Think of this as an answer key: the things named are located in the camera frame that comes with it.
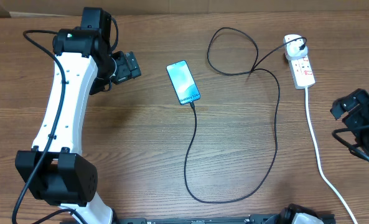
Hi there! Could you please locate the blue Galaxy smartphone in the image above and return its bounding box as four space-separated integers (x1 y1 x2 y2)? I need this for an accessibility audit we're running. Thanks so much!
166 60 201 105

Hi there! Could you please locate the black USB charging cable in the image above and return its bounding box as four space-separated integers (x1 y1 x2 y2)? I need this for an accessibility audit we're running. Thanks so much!
184 27 308 205

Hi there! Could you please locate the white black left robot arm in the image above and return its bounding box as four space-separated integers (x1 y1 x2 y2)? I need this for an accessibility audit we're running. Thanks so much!
15 7 141 223

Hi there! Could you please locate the white USB charger plug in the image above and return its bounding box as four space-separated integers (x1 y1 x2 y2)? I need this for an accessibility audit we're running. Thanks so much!
283 34 308 60

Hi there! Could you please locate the white power strip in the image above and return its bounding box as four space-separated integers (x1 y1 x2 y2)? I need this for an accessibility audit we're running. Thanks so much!
287 55 315 90

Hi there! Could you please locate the cardboard backdrop panel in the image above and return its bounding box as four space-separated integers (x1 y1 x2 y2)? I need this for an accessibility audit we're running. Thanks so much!
0 0 369 17

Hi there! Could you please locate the white power strip cord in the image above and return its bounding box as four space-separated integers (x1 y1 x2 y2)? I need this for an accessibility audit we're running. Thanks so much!
304 86 358 224

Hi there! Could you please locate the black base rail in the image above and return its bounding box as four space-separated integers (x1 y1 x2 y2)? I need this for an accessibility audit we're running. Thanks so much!
118 214 279 224

